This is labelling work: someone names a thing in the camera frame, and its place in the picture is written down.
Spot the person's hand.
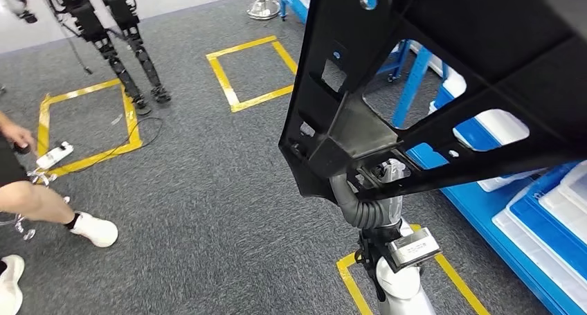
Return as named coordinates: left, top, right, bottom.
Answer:
left=0, top=120, right=39, bottom=156

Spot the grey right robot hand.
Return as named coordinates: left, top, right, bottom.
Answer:
left=329, top=159, right=407, bottom=223

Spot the black plastic bracket plate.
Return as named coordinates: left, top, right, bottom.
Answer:
left=278, top=0, right=587, bottom=212

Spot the blue metal shelf rack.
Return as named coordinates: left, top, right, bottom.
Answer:
left=278, top=0, right=448, bottom=84
left=390, top=44, right=587, bottom=315

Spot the yellow floor tape square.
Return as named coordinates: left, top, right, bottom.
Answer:
left=36, top=78, right=143, bottom=179
left=205, top=35, right=300, bottom=114
left=335, top=223, right=492, bottom=315

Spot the white power strip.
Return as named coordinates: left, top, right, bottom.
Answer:
left=35, top=141, right=75, bottom=171

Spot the person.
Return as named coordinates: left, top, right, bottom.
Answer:
left=0, top=111, right=119, bottom=315

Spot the black humanoid robot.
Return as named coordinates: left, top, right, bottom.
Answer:
left=0, top=0, right=172, bottom=117

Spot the chrome stanchion base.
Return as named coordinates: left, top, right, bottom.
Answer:
left=246, top=0, right=282, bottom=21

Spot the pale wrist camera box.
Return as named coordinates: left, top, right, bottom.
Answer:
left=387, top=226, right=442, bottom=273

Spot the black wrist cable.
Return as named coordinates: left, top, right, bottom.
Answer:
left=354, top=230, right=390, bottom=303

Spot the black power cable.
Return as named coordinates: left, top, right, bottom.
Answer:
left=46, top=116, right=164, bottom=177

